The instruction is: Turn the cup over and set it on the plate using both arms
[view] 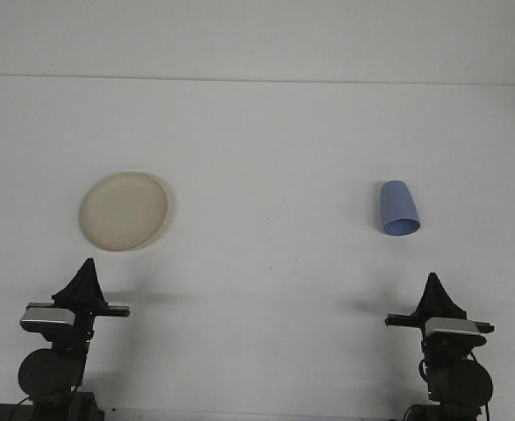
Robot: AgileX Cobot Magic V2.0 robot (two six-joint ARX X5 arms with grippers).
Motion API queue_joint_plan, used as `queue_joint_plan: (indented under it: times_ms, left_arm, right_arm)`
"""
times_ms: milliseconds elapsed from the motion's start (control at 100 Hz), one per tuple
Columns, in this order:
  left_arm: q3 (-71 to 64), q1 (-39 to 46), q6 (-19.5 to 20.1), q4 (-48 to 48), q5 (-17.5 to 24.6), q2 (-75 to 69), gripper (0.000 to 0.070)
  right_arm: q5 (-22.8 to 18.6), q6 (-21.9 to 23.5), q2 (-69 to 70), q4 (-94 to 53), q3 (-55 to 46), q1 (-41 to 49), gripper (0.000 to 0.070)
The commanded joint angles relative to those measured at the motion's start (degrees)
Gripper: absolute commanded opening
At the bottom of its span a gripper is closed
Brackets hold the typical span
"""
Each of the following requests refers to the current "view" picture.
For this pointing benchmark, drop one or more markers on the pale blue cup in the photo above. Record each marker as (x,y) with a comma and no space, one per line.
(397,206)

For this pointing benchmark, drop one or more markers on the pale round plate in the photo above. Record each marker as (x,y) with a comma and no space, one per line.
(123,212)

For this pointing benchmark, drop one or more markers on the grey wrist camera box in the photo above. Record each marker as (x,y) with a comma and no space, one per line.
(454,331)
(46,319)

